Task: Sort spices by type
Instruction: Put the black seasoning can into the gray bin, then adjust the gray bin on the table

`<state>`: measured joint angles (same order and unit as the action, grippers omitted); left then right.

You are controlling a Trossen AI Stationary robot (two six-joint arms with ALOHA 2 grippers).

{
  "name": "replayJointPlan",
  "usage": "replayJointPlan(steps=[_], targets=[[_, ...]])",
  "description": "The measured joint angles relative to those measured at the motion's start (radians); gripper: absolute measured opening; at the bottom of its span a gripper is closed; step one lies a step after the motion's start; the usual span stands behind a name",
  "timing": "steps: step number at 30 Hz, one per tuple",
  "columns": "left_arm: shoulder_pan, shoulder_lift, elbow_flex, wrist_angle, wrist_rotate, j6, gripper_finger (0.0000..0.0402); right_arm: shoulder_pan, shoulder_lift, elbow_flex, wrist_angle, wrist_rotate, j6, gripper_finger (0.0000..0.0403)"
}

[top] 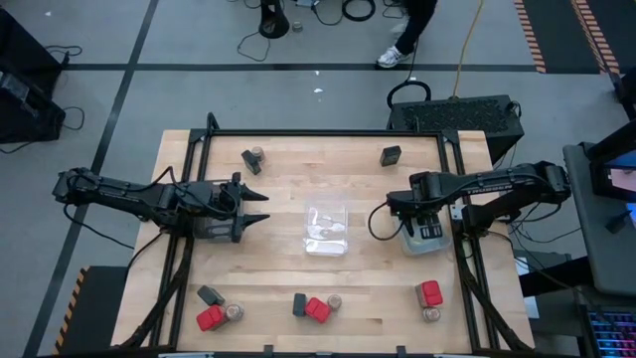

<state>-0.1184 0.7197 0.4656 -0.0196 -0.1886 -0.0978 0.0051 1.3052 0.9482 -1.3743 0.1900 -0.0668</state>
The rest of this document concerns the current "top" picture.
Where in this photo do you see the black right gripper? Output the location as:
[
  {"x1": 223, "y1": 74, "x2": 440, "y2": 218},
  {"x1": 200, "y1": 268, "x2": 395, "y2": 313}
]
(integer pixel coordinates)
[{"x1": 387, "y1": 191, "x2": 441, "y2": 240}]

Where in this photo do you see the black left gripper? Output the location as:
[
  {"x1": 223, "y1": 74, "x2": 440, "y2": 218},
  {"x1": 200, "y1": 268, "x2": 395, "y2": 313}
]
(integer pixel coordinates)
[{"x1": 198, "y1": 171, "x2": 271, "y2": 244}]

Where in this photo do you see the white plastic bin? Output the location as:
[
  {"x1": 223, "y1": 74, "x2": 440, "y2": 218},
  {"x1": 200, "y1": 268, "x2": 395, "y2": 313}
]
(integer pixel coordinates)
[{"x1": 396, "y1": 213, "x2": 453, "y2": 257}]

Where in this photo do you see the dark grey plastic bin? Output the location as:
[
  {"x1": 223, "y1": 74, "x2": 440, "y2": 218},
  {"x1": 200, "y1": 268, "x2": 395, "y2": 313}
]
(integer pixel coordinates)
[{"x1": 192, "y1": 179, "x2": 245, "y2": 246}]

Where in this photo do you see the red-lidded smoked paprika tin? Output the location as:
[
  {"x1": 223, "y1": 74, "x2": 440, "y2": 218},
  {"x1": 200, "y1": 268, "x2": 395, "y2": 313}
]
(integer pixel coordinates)
[
  {"x1": 304, "y1": 296, "x2": 333, "y2": 325},
  {"x1": 414, "y1": 279, "x2": 444, "y2": 309},
  {"x1": 195, "y1": 304, "x2": 230, "y2": 333}
]

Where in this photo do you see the clear plastic bin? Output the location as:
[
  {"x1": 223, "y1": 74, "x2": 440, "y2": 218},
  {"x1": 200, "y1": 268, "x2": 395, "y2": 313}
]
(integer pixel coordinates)
[{"x1": 303, "y1": 201, "x2": 349, "y2": 258}]

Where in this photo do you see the black perforated computer case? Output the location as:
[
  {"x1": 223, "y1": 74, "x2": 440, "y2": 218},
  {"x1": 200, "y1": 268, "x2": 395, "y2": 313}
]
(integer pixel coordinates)
[{"x1": 387, "y1": 93, "x2": 526, "y2": 165}]

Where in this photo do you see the black mat striped edge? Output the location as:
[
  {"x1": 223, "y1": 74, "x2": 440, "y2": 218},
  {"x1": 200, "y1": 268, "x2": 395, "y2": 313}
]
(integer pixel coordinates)
[
  {"x1": 53, "y1": 265, "x2": 129, "y2": 357},
  {"x1": 513, "y1": 0, "x2": 636, "y2": 76}
]

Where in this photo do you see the black round stand base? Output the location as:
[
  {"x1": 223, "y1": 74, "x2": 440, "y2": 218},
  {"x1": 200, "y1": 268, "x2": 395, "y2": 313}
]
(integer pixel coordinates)
[{"x1": 257, "y1": 0, "x2": 291, "y2": 40}]

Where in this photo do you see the grey desk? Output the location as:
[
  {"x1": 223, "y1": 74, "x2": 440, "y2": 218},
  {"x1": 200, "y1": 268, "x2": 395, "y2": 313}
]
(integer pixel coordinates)
[{"x1": 562, "y1": 141, "x2": 636, "y2": 299}]

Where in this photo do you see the person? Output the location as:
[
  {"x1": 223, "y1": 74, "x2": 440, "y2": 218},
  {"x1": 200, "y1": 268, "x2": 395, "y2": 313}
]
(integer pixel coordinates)
[{"x1": 376, "y1": 0, "x2": 439, "y2": 70}]

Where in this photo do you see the small black desk device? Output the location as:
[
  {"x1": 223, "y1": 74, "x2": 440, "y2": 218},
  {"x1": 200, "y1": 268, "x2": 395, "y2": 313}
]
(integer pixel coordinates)
[{"x1": 604, "y1": 211, "x2": 633, "y2": 235}]

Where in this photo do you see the computer monitor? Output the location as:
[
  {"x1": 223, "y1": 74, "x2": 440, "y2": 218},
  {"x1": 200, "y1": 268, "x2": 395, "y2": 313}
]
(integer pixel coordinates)
[{"x1": 588, "y1": 121, "x2": 636, "y2": 203}]

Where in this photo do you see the backlit keyboard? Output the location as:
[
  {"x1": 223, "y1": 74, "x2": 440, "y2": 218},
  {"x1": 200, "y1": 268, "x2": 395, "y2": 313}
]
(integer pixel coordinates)
[{"x1": 587, "y1": 308, "x2": 636, "y2": 358}]

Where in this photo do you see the black equipment rack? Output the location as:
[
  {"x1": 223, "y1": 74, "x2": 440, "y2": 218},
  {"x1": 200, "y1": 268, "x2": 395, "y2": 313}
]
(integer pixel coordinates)
[{"x1": 0, "y1": 69, "x2": 68, "y2": 145}]

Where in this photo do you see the black equipment stand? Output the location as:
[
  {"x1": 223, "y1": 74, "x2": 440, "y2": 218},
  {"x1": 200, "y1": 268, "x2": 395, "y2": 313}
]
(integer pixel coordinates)
[{"x1": 613, "y1": 67, "x2": 636, "y2": 120}]

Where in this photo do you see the black equipment case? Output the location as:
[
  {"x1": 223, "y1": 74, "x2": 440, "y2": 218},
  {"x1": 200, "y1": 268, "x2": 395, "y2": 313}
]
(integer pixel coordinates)
[{"x1": 0, "y1": 7, "x2": 65, "y2": 81}]

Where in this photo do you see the black metal table frame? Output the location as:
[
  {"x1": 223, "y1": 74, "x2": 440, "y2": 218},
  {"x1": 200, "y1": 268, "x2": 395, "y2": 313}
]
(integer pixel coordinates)
[{"x1": 118, "y1": 112, "x2": 536, "y2": 355}]

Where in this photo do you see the black hanging cable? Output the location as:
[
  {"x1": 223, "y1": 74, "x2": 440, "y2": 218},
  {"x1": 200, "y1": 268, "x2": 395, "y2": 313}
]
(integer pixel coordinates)
[{"x1": 386, "y1": 37, "x2": 433, "y2": 109}]

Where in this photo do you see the yellow hanging cable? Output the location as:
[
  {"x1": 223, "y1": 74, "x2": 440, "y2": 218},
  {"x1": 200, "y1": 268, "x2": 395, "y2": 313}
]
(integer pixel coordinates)
[{"x1": 450, "y1": 0, "x2": 486, "y2": 99}]

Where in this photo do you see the coiled black cable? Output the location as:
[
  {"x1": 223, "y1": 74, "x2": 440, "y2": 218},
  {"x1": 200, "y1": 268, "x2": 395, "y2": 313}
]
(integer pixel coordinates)
[{"x1": 341, "y1": 0, "x2": 378, "y2": 23}]

